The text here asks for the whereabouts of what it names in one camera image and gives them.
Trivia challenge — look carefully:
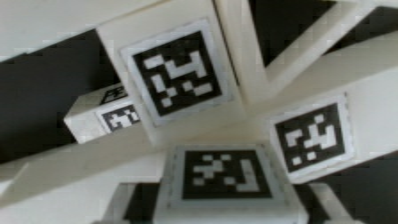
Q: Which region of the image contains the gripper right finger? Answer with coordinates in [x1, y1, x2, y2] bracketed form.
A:
[310, 183, 363, 224]

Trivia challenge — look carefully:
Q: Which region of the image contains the white chair back frame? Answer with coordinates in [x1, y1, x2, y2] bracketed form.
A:
[0, 0, 398, 224]

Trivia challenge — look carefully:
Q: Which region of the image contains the white chair leg with marker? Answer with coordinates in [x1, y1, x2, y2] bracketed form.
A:
[153, 144, 310, 224]

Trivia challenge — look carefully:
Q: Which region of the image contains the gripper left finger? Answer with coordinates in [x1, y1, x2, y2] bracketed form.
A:
[95, 183, 137, 224]

